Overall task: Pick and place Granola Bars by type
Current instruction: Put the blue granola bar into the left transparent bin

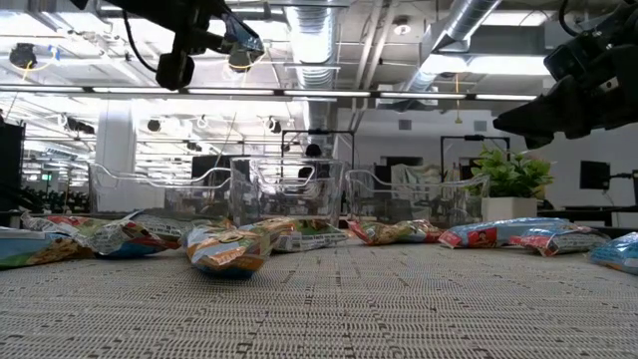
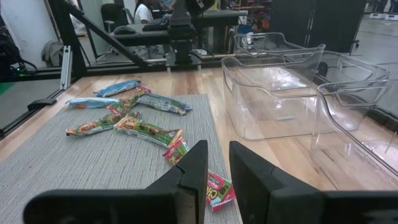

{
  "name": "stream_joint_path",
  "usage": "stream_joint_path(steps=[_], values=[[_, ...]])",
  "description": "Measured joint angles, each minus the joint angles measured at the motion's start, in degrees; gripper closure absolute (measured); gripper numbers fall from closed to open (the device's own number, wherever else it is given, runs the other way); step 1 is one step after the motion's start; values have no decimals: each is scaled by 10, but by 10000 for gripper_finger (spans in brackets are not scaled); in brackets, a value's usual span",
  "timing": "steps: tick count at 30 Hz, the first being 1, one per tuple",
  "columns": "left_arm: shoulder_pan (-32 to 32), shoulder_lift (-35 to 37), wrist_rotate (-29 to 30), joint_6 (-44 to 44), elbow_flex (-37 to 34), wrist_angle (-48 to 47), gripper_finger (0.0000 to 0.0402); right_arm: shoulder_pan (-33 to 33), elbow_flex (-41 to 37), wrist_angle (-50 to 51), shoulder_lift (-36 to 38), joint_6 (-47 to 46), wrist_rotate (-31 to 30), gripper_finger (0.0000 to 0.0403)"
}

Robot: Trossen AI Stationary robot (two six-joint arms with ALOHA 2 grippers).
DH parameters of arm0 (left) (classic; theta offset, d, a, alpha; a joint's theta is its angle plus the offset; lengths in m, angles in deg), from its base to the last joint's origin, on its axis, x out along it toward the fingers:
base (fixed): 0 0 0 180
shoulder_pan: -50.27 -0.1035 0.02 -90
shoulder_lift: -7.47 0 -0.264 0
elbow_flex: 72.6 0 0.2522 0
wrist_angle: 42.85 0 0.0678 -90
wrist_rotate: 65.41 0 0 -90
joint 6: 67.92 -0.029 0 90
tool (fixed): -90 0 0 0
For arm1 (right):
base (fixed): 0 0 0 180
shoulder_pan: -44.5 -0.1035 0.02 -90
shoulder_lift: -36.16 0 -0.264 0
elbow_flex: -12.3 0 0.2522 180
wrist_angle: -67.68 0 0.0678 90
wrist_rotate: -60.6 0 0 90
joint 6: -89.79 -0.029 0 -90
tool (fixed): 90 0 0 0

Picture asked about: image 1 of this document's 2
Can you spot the grey woven placemat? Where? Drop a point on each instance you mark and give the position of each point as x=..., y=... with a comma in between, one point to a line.
x=319, y=309

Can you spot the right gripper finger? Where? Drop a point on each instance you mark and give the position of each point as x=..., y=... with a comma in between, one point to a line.
x=543, y=112
x=538, y=141

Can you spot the white-backed granola bar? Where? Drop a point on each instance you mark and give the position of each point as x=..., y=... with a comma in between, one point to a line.
x=169, y=225

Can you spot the person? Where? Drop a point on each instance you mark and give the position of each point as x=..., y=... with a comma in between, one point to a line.
x=313, y=150

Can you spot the black cabinet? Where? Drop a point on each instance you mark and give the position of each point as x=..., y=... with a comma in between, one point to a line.
x=11, y=164

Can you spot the clear plastic bin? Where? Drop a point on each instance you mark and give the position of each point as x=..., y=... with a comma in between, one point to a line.
x=149, y=194
x=414, y=199
x=286, y=199

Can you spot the silver ventilation duct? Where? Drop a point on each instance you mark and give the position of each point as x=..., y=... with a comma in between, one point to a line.
x=314, y=55
x=463, y=25

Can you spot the black metal stand frame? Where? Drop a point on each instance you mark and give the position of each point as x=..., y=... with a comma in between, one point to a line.
x=473, y=137
x=319, y=132

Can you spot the red green chewy bar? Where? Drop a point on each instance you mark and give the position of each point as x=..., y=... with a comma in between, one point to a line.
x=394, y=232

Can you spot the green potted plant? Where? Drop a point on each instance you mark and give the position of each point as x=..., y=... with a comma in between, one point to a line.
x=513, y=172

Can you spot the white plant pot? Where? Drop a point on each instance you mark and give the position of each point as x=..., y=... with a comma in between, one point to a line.
x=508, y=209

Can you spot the green red granola bar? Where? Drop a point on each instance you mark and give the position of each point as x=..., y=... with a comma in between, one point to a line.
x=109, y=234

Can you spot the long ceiling light bar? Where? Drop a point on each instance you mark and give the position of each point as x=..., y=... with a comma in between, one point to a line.
x=319, y=93

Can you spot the blue red-ended granola bar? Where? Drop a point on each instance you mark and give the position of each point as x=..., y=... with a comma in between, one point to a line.
x=563, y=240
x=498, y=232

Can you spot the orange blue green granola bar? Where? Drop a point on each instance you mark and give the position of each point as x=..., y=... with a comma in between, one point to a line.
x=226, y=251

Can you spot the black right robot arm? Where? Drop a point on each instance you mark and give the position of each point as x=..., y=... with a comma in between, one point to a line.
x=629, y=20

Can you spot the blue orange-ended granola bar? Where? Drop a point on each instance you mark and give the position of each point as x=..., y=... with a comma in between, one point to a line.
x=618, y=254

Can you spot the black ceiling camera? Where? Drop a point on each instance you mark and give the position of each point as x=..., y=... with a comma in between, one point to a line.
x=240, y=62
x=22, y=55

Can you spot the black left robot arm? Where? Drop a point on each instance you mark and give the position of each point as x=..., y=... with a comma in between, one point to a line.
x=95, y=4

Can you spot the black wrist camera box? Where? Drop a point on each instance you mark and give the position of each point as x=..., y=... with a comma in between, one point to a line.
x=174, y=70
x=578, y=57

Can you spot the white pillar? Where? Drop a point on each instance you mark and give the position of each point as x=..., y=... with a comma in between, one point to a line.
x=115, y=132

